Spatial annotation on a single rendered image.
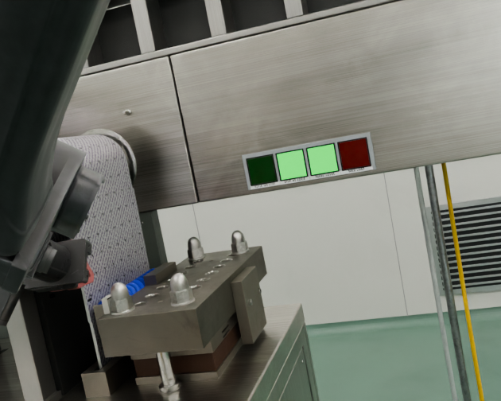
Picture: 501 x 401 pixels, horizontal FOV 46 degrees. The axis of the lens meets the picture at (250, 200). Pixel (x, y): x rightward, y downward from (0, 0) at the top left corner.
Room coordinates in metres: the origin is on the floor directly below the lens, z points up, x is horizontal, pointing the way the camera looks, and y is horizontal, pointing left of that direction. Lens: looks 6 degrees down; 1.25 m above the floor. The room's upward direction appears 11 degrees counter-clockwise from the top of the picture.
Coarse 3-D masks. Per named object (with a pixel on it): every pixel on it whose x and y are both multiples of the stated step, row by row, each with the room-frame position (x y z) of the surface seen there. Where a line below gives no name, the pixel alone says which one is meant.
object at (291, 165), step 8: (288, 152) 1.14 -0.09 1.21; (296, 152) 1.14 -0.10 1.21; (280, 160) 1.15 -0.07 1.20; (288, 160) 1.14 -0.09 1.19; (296, 160) 1.14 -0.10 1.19; (280, 168) 1.15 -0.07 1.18; (288, 168) 1.14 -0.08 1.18; (296, 168) 1.14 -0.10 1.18; (304, 168) 1.13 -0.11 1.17; (288, 176) 1.14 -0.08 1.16; (296, 176) 1.14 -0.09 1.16
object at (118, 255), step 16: (128, 192) 1.12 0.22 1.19; (96, 208) 1.00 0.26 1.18; (112, 208) 1.05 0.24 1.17; (128, 208) 1.11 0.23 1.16; (96, 224) 0.99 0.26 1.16; (112, 224) 1.04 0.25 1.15; (128, 224) 1.10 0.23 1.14; (96, 240) 0.98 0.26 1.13; (112, 240) 1.03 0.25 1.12; (128, 240) 1.08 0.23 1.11; (96, 256) 0.97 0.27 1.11; (112, 256) 1.02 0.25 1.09; (128, 256) 1.07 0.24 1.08; (144, 256) 1.13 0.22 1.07; (96, 272) 0.96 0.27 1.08; (112, 272) 1.01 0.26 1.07; (128, 272) 1.06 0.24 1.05; (144, 272) 1.12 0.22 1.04; (96, 288) 0.95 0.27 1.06; (96, 304) 0.94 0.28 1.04
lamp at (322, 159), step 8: (312, 152) 1.13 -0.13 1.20; (320, 152) 1.12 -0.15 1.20; (328, 152) 1.12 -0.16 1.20; (312, 160) 1.13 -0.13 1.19; (320, 160) 1.12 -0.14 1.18; (328, 160) 1.12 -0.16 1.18; (312, 168) 1.13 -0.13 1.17; (320, 168) 1.13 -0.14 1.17; (328, 168) 1.12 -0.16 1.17; (336, 168) 1.12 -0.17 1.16
